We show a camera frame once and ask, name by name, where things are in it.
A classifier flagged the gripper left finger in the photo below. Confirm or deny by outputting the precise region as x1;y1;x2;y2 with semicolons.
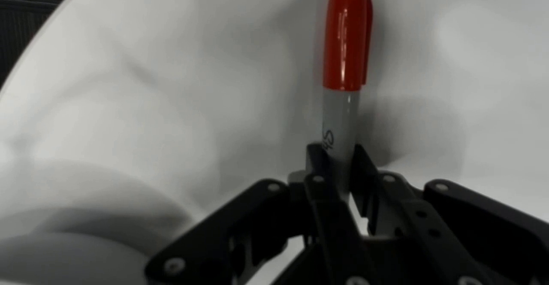
145;143;370;285

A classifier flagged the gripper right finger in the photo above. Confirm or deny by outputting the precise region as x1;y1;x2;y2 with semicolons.
350;144;549;285

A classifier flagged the red capped grey marker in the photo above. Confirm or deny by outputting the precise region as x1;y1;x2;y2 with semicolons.
321;0;374;202

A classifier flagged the white bowl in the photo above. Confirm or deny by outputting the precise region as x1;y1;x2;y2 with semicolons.
0;233;149;285

